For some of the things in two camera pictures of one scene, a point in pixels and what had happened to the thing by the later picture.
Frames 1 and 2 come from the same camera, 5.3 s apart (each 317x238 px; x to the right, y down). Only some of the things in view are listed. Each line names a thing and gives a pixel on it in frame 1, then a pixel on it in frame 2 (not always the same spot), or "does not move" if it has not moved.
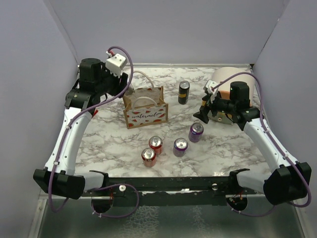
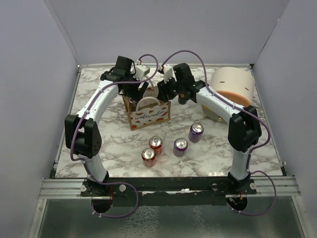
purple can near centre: [180, 147] does not move
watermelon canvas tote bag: [143, 106] does not move
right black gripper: [204, 109] → [163, 94]
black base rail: [172, 191] does not move
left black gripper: [120, 82] → [135, 93]
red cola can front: [149, 157] does not move
